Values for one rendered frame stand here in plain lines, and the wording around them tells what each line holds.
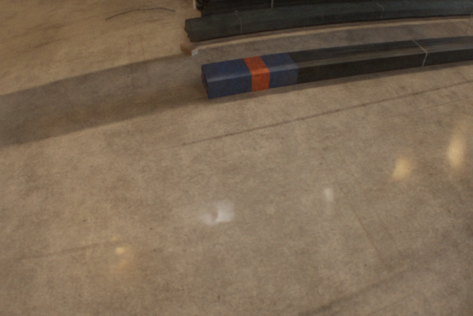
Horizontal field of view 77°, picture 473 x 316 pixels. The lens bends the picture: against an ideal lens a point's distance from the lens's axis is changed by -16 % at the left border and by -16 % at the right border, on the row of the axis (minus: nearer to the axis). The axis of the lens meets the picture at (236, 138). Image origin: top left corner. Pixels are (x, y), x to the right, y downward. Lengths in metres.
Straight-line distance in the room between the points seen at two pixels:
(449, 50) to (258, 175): 2.43
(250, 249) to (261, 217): 0.21
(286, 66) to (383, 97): 0.85
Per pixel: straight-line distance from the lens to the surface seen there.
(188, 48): 3.22
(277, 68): 2.75
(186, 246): 1.94
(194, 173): 2.20
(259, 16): 3.55
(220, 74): 2.66
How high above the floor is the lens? 1.72
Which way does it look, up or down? 46 degrees down
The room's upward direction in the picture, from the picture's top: straight up
